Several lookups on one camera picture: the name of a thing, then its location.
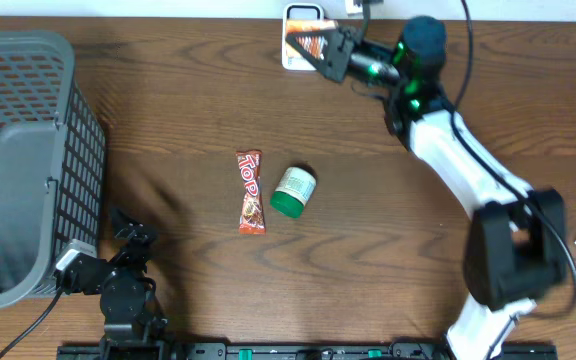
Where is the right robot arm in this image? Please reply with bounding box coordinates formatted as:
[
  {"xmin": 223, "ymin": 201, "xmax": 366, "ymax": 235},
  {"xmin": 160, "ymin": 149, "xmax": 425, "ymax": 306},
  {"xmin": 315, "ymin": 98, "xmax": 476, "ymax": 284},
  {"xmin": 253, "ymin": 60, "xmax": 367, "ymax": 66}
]
[{"xmin": 285, "ymin": 16, "xmax": 576, "ymax": 359}]

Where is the green lid white jar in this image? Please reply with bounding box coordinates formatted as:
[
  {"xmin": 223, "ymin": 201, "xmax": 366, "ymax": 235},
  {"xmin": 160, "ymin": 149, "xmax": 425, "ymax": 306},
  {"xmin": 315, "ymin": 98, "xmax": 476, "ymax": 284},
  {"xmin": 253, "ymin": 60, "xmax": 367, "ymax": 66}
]
[{"xmin": 270, "ymin": 167, "xmax": 317, "ymax": 218}]

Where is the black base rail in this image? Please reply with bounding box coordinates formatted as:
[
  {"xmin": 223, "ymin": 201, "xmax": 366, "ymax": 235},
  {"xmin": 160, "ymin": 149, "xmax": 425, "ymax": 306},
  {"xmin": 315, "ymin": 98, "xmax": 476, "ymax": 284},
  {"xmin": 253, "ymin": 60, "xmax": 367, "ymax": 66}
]
[{"xmin": 57, "ymin": 341, "xmax": 559, "ymax": 360}]

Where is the grey plastic basket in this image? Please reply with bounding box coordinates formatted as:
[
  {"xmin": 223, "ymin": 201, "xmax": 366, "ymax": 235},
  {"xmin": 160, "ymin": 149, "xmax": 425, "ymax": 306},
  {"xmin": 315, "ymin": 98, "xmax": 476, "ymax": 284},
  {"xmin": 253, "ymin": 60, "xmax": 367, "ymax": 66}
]
[{"xmin": 0, "ymin": 31, "xmax": 106, "ymax": 308}]

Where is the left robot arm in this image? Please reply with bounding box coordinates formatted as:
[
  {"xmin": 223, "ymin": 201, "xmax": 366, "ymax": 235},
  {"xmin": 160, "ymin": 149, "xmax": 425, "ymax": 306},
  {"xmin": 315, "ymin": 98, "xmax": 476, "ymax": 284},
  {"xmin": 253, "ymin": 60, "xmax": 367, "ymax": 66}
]
[{"xmin": 54, "ymin": 208, "xmax": 173, "ymax": 360}]

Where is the orange Kleenex tissue pack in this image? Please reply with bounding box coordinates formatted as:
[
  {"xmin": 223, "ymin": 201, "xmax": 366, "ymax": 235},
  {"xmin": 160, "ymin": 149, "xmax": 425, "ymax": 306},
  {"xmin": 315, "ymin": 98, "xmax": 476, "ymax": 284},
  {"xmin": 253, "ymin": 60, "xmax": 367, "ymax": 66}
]
[{"xmin": 282, "ymin": 19, "xmax": 337, "ymax": 69}]

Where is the red Top chocolate bar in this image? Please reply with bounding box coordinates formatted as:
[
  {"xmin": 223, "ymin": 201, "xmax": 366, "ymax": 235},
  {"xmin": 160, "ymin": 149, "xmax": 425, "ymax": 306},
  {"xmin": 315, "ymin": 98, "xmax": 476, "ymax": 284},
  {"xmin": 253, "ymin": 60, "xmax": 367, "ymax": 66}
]
[{"xmin": 236, "ymin": 150, "xmax": 266, "ymax": 235}]

